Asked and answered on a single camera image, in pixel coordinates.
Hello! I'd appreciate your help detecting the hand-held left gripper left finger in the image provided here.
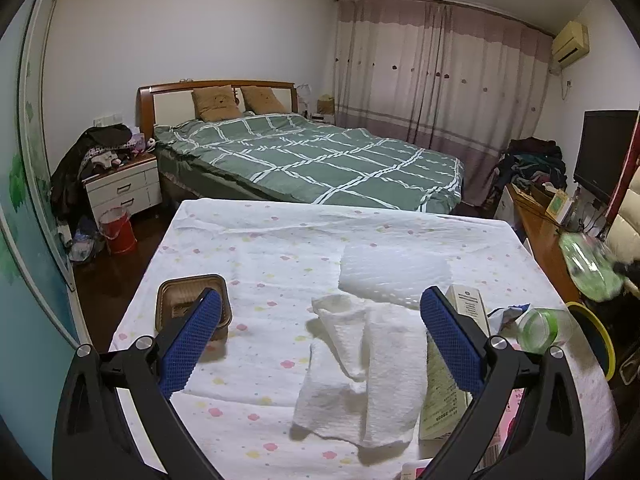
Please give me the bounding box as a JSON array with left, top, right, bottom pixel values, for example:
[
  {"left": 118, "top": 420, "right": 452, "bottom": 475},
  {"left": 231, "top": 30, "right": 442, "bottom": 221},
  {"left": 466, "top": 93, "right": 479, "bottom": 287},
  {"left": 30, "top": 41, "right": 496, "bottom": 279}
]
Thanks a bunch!
[{"left": 52, "top": 287, "right": 223, "bottom": 480}]

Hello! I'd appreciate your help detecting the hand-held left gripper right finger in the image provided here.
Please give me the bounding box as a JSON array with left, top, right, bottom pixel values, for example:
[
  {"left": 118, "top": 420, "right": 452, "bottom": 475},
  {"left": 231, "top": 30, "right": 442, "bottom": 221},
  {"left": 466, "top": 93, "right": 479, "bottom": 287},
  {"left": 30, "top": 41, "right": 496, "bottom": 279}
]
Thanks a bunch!
[{"left": 419, "top": 286, "right": 593, "bottom": 480}]

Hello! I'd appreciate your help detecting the white paper towel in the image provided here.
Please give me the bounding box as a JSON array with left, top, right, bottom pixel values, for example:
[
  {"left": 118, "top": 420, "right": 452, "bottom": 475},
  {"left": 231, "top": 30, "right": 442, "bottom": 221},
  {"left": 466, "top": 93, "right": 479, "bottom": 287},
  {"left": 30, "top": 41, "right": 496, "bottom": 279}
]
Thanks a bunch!
[{"left": 291, "top": 294, "right": 428, "bottom": 450}]

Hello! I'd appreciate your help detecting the bubble wrap sheet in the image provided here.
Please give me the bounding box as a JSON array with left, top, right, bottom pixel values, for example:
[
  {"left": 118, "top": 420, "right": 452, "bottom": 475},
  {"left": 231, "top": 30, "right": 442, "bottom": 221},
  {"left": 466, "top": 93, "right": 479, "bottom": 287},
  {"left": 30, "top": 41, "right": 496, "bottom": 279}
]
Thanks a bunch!
[{"left": 338, "top": 244, "right": 453, "bottom": 311}]

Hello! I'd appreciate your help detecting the brown plastic food container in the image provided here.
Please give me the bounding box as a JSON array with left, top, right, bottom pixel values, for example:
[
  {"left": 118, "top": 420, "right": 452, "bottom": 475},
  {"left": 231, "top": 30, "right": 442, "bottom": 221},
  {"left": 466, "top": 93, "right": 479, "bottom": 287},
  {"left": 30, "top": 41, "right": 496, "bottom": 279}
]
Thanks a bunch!
[{"left": 155, "top": 274, "right": 234, "bottom": 341}]

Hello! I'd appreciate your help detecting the blue and white wrapper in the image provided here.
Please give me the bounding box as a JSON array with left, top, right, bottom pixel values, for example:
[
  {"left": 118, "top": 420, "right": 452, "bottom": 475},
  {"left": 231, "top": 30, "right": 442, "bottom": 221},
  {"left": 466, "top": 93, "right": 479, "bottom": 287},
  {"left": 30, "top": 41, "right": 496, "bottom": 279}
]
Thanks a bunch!
[{"left": 487, "top": 303, "right": 531, "bottom": 333}]

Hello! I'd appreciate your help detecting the tall cardboard carton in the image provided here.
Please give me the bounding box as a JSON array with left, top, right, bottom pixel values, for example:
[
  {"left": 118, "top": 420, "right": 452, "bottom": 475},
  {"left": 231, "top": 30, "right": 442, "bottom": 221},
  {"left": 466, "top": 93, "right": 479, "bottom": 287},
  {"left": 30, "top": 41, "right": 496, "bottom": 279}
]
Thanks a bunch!
[{"left": 419, "top": 284, "right": 493, "bottom": 441}]

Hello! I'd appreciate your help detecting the clear plastic cup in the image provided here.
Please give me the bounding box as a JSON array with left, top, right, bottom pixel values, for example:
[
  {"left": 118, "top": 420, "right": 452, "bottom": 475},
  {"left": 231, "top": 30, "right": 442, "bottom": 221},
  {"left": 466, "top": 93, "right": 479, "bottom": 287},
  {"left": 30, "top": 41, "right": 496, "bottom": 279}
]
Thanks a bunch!
[{"left": 515, "top": 307, "right": 573, "bottom": 353}]

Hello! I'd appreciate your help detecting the pink packet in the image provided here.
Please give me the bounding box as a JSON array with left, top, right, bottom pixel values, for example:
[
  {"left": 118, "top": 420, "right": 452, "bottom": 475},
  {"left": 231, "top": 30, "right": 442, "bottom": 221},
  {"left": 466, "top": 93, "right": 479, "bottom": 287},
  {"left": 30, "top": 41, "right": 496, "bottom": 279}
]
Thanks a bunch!
[{"left": 470, "top": 390, "right": 526, "bottom": 480}]

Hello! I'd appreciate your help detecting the red bucket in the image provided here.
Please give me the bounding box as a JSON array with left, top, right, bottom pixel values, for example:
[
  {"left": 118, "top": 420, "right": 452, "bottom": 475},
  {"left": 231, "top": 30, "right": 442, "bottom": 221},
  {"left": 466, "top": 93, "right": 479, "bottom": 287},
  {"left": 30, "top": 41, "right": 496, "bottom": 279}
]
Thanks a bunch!
[{"left": 98, "top": 206, "right": 137, "bottom": 255}]

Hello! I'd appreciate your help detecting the wooden desk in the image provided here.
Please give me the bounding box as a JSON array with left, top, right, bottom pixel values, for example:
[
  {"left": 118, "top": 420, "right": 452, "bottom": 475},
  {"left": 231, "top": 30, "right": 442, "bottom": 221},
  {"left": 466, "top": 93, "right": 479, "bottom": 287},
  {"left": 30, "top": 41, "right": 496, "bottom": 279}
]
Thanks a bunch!
[{"left": 502, "top": 185, "right": 583, "bottom": 306}]

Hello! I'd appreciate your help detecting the floral white tablecloth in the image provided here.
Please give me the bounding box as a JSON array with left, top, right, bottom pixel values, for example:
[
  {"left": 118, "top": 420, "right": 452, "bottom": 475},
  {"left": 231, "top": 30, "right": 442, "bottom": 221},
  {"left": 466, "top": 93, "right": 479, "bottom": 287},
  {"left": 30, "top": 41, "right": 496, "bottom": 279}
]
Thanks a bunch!
[{"left": 107, "top": 199, "right": 621, "bottom": 480}]

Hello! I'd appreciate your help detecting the black bin with yellow rim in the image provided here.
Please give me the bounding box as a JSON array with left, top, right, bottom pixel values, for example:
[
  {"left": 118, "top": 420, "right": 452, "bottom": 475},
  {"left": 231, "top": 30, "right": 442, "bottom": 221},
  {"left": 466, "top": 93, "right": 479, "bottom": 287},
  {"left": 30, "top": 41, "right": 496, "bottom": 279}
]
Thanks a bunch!
[{"left": 565, "top": 301, "right": 617, "bottom": 383}]

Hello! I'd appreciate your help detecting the green plastic bag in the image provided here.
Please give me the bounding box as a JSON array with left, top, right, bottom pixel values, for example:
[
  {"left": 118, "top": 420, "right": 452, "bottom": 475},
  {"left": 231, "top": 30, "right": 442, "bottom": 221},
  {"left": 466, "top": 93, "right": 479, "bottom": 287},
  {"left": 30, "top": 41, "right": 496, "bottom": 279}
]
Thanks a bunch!
[{"left": 559, "top": 232, "right": 628, "bottom": 303}]

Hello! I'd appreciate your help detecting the white nightstand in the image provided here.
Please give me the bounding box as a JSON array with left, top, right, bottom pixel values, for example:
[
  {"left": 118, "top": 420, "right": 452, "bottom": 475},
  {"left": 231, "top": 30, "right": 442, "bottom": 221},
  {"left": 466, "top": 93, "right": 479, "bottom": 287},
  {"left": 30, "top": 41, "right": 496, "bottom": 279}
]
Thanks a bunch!
[{"left": 82, "top": 152, "right": 163, "bottom": 221}]

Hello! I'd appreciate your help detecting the small desk calendar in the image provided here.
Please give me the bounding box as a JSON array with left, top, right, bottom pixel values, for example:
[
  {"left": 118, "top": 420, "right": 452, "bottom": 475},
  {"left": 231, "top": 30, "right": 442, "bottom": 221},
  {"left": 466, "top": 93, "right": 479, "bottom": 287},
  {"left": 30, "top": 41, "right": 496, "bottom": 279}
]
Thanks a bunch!
[{"left": 545, "top": 190, "right": 573, "bottom": 223}]

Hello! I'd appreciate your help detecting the dark clothes pile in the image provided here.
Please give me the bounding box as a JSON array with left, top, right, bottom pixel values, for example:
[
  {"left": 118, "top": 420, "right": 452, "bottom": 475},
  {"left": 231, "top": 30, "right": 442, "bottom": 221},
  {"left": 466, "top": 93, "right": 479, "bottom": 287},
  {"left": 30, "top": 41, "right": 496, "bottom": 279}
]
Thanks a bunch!
[{"left": 492, "top": 137, "right": 568, "bottom": 206}]

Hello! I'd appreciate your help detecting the pile of small clothes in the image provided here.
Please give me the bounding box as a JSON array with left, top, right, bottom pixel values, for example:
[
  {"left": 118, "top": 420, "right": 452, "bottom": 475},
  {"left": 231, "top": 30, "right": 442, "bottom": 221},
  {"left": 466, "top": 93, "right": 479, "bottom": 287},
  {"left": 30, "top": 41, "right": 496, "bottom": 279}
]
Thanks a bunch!
[{"left": 87, "top": 132, "right": 156, "bottom": 171}]

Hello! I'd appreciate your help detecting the black jacket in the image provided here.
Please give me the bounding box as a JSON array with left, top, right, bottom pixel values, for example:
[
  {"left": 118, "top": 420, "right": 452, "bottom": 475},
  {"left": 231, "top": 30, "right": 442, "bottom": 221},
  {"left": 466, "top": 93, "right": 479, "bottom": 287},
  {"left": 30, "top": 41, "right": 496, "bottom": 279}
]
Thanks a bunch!
[{"left": 50, "top": 124, "right": 133, "bottom": 221}]

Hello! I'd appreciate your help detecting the cream office chair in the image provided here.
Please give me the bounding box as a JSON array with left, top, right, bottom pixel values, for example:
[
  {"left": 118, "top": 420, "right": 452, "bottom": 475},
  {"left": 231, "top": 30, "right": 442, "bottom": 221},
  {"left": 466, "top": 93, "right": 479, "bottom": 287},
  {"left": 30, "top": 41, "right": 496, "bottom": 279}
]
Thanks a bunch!
[{"left": 597, "top": 165, "right": 640, "bottom": 301}]

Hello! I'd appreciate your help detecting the green checked duvet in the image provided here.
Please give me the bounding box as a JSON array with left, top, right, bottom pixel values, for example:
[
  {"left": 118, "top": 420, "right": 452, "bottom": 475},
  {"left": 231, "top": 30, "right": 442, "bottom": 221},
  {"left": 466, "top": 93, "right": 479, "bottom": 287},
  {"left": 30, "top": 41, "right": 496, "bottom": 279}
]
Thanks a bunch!
[{"left": 152, "top": 114, "right": 463, "bottom": 213}]

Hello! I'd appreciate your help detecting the painted wardrobe door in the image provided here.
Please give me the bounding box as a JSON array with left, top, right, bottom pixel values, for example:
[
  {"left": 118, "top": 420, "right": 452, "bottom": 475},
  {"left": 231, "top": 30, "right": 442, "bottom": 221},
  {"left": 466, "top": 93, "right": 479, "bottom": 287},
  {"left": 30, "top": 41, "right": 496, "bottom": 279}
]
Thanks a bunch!
[{"left": 0, "top": 0, "right": 81, "bottom": 351}]

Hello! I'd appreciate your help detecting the wooden bed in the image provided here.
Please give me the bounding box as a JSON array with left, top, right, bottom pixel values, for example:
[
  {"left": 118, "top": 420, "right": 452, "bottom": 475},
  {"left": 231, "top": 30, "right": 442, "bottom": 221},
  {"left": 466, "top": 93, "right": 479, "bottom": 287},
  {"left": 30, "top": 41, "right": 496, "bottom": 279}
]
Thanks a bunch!
[{"left": 137, "top": 80, "right": 463, "bottom": 213}]

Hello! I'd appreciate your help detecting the brown pillow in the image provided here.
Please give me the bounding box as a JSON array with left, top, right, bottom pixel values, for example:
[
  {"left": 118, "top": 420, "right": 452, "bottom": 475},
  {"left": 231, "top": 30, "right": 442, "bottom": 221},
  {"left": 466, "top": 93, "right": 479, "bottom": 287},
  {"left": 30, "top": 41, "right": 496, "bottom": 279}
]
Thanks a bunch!
[
  {"left": 240, "top": 86, "right": 288, "bottom": 115},
  {"left": 191, "top": 86, "right": 241, "bottom": 122}
]

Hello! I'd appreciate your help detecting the black television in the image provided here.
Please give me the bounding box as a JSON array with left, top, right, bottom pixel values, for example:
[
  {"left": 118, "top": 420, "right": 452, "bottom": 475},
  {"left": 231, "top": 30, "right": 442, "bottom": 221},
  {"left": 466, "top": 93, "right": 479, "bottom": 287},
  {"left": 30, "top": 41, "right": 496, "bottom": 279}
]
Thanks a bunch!
[{"left": 572, "top": 109, "right": 640, "bottom": 206}]

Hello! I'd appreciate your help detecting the pink striped curtain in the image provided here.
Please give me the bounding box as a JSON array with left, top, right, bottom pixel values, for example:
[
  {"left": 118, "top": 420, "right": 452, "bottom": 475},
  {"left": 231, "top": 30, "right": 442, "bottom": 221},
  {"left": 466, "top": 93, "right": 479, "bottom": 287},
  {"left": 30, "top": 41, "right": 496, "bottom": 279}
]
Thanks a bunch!
[{"left": 332, "top": 0, "right": 553, "bottom": 206}]

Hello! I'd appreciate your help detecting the wall air conditioner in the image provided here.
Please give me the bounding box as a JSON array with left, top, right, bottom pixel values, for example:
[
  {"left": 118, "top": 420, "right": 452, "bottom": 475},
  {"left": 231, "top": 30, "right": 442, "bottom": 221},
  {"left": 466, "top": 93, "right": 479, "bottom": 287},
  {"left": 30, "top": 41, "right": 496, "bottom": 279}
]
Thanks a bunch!
[{"left": 550, "top": 21, "right": 591, "bottom": 68}]

